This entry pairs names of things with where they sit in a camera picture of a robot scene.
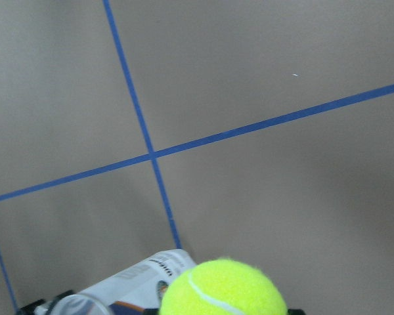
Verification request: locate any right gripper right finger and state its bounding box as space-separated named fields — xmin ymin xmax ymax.
xmin=287 ymin=308 xmax=306 ymax=315

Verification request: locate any tennis ball with plain seam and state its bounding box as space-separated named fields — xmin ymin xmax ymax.
xmin=159 ymin=259 xmax=288 ymax=314

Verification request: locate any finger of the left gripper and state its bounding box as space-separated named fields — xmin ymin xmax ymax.
xmin=16 ymin=290 xmax=75 ymax=315

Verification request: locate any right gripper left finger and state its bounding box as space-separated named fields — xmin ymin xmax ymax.
xmin=143 ymin=308 xmax=160 ymax=315

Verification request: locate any white blue tennis ball can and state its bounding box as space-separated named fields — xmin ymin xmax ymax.
xmin=51 ymin=249 xmax=196 ymax=314

